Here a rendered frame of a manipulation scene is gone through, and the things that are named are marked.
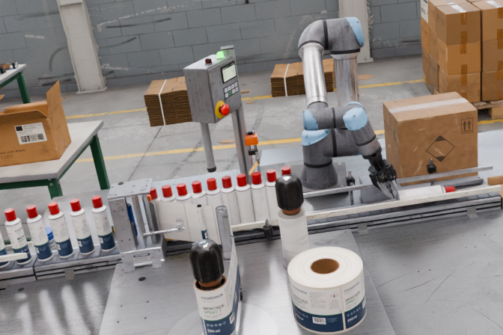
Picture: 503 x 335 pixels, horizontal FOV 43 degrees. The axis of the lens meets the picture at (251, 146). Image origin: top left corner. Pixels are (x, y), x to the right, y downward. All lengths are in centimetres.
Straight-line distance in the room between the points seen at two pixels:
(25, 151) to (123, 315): 185
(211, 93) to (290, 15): 547
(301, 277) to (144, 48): 631
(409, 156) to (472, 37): 299
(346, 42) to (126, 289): 119
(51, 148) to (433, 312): 235
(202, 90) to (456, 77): 360
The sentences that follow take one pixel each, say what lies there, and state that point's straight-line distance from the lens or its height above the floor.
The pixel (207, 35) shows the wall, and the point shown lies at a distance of 767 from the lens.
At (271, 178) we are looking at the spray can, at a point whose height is 106.
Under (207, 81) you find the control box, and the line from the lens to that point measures 209.
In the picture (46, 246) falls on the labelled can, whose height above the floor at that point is 94.
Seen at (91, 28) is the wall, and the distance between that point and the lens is 798.
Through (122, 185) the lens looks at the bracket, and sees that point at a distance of 216.
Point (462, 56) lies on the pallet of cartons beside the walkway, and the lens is 543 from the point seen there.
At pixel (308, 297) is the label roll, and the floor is 99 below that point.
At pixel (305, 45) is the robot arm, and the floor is 142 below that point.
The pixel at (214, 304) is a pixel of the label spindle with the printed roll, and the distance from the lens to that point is 169.
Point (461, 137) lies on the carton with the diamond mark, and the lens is 255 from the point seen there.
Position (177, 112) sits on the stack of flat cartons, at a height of 11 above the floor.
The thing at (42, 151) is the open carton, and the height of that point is 84.
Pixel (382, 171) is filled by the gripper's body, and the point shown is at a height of 105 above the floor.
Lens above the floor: 198
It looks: 21 degrees down
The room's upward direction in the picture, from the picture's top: 8 degrees counter-clockwise
